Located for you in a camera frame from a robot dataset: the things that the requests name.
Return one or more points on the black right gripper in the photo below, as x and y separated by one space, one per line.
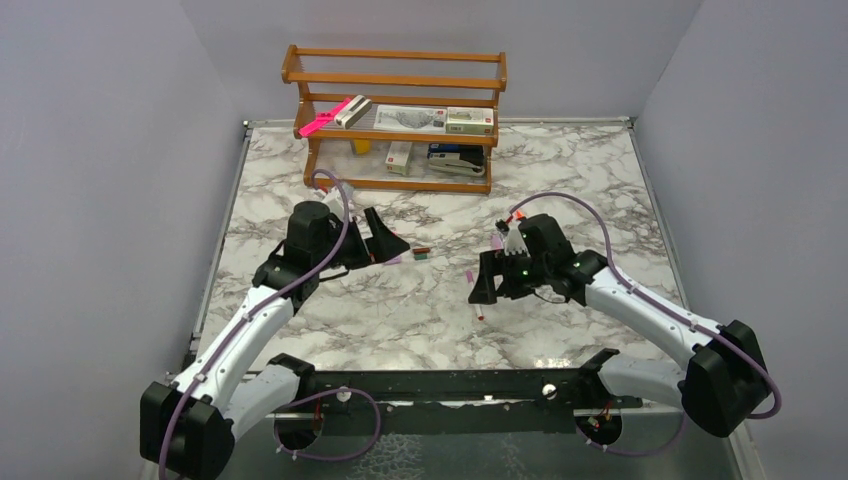
495 262

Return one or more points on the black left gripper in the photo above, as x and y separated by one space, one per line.
384 244

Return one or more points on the purple highlighter cap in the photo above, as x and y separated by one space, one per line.
393 261

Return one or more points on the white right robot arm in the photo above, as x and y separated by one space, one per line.
715 374

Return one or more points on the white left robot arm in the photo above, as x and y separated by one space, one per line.
190 426

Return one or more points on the small white red box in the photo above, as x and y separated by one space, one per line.
398 157

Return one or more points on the yellow small block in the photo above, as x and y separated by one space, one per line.
360 146

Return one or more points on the black grey stapler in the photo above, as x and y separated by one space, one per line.
460 159

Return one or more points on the wooden two-tier shelf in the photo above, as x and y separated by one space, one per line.
324 77

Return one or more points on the green white staples box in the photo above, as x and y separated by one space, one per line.
470 121

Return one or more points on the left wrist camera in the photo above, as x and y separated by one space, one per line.
338 199

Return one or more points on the black front mounting rail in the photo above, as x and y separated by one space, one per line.
434 402

